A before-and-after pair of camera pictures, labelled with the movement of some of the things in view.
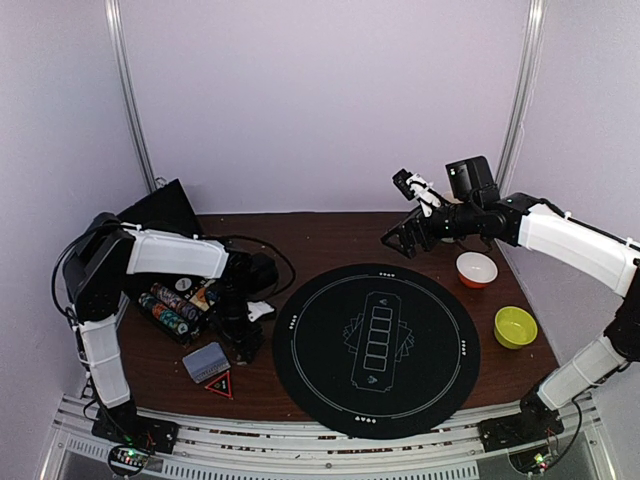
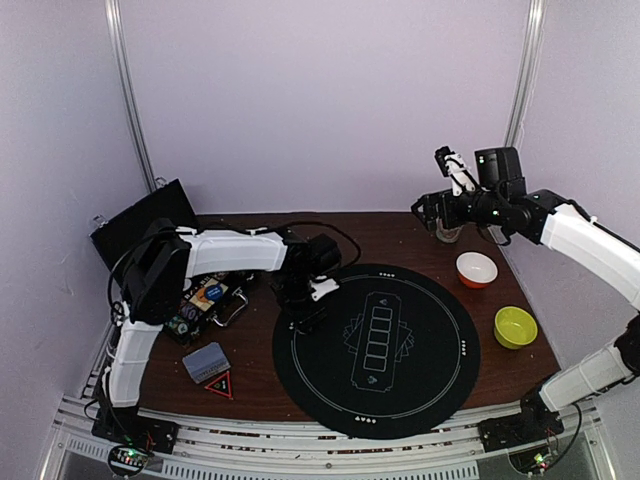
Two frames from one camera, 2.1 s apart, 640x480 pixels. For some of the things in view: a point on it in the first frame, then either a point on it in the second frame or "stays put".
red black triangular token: (221, 385) stays put
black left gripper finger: (246, 344) to (310, 319)
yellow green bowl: (514, 327) stays put
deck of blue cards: (207, 361) stays put
